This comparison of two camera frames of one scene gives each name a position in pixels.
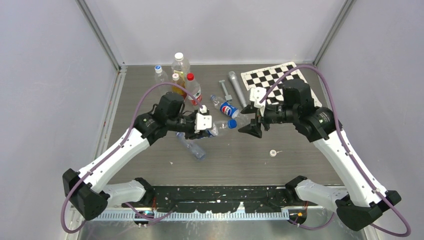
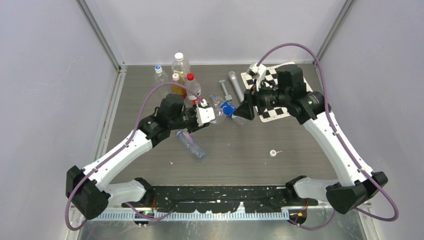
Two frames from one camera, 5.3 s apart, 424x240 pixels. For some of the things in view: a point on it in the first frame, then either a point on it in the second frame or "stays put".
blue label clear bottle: [217, 125] → [227, 110]
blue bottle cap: [232, 123] → [228, 109]
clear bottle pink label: [196, 150] stays put
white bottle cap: [273, 153] stays put
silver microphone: [233, 77] stays put
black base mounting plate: [208, 199] stays put
